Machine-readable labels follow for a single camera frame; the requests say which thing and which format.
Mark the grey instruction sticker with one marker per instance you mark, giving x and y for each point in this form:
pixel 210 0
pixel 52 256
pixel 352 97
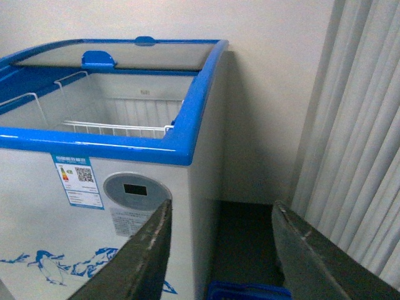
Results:
pixel 127 222

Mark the rear blue lid handle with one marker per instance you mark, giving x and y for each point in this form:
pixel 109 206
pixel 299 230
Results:
pixel 145 41

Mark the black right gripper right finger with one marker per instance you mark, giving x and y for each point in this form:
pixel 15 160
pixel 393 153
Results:
pixel 315 268

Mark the blue lid handle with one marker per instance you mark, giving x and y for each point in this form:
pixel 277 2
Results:
pixel 145 41
pixel 96 59

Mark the blue plastic crate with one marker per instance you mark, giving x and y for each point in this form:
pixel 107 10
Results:
pixel 229 290

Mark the white blue chest freezer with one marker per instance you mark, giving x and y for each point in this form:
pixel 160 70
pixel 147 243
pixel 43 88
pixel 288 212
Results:
pixel 95 135

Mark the white wire freezer basket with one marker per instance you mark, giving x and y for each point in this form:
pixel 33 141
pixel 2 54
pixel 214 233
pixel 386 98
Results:
pixel 131 105

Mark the glass sliding freezer lid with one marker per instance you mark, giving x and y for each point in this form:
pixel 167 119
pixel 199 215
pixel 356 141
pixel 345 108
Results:
pixel 170 56

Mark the grey vertical blinds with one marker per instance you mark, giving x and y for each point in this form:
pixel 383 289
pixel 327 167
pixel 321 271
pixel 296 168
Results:
pixel 348 184

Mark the blue energy label sticker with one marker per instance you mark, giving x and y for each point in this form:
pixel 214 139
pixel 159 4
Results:
pixel 78 180

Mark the oval grey control panel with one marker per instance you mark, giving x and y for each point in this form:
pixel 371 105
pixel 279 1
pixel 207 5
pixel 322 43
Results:
pixel 135 191

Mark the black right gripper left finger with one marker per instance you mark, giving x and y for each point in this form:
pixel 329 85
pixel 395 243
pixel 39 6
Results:
pixel 138 269

